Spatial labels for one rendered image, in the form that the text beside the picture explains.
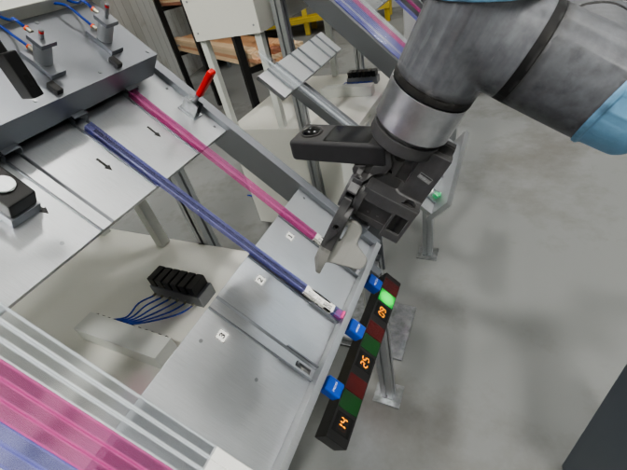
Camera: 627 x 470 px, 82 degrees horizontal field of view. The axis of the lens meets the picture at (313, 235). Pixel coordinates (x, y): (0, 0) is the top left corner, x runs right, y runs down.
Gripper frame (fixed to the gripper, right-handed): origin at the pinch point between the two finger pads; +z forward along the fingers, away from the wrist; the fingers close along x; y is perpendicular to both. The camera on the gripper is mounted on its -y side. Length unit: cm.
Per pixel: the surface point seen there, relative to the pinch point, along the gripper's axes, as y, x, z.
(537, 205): 80, 139, 59
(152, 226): -47, 17, 50
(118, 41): -46.4, 13.3, -3.8
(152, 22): -353, 378, 207
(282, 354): 1.8, -11.3, 15.4
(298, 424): 8.0, -18.9, 14.8
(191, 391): -6.3, -22.3, 13.2
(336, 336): 8.1, -4.4, 14.8
